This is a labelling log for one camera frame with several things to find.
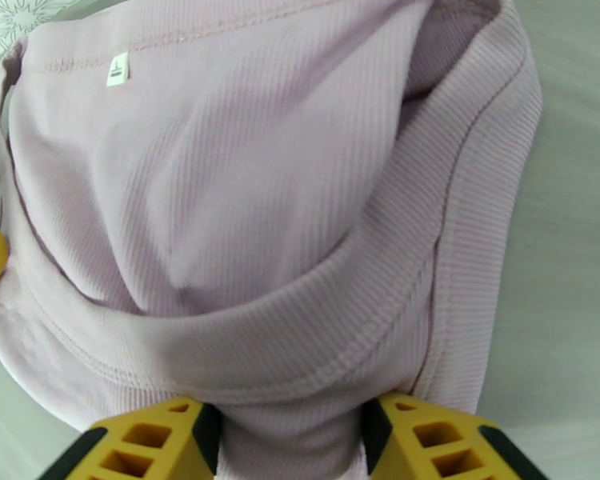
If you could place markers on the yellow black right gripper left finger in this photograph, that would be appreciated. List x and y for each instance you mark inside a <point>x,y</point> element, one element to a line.
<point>145,443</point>

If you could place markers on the pink ribbed garment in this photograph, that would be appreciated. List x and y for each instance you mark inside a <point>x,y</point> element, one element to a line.
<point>230,193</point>

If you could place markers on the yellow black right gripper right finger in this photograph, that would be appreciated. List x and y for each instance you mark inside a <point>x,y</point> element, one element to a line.
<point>440,438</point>

